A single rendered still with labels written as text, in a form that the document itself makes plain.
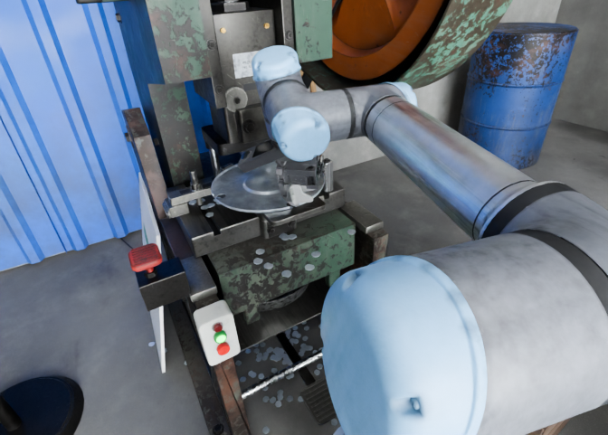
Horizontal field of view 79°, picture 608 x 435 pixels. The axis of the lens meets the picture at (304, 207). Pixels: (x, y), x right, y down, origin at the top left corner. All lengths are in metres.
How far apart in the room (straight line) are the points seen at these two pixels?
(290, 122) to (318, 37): 0.45
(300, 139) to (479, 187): 0.25
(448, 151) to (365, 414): 0.27
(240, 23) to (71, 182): 1.53
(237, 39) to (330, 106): 0.40
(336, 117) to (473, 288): 0.37
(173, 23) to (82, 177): 1.50
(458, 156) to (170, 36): 0.59
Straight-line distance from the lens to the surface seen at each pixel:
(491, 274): 0.23
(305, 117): 0.51
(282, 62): 0.59
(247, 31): 0.90
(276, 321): 1.23
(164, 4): 0.81
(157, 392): 1.56
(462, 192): 0.38
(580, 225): 0.30
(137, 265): 0.81
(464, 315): 0.21
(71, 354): 1.83
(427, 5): 0.91
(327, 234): 0.99
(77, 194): 2.25
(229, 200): 0.91
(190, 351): 1.59
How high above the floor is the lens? 1.23
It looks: 32 degrees down
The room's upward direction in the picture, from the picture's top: 3 degrees counter-clockwise
